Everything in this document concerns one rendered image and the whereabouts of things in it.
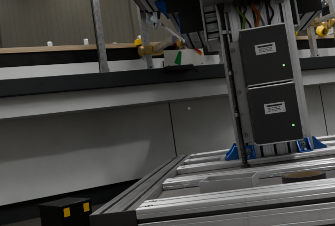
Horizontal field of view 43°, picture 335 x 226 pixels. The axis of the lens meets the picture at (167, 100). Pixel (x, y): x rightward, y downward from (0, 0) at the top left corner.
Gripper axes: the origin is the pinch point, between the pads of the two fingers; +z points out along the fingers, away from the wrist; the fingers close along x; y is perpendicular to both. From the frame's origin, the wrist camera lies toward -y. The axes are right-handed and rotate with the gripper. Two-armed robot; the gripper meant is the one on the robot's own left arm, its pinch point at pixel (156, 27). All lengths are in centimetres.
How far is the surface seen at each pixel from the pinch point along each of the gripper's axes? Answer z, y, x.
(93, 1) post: -16.4, 27.0, -16.6
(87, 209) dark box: 84, 62, 6
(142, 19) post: -6.1, 2.1, -7.4
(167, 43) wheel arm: 12.0, 5.8, 11.7
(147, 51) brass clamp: 12.1, 2.6, -6.8
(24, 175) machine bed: 69, 59, -51
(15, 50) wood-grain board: 4, 57, -49
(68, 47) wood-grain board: 3, 31, -40
